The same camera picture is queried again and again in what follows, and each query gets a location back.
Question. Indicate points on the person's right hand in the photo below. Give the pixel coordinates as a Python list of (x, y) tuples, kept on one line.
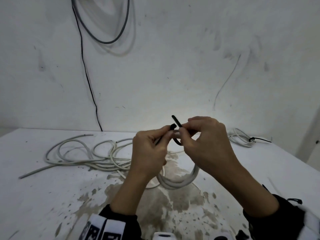
[(212, 149)]

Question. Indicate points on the person's right forearm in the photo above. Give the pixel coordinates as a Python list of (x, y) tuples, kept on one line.
[(250, 194)]

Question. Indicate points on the white vertical pipe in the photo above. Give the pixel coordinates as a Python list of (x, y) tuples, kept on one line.
[(310, 137)]

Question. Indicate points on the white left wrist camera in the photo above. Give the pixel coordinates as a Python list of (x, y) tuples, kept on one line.
[(163, 236)]

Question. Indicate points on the person's left hand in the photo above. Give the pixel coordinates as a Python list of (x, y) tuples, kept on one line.
[(147, 157)]

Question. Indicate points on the person's left forearm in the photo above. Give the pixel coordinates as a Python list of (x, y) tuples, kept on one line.
[(130, 194)]

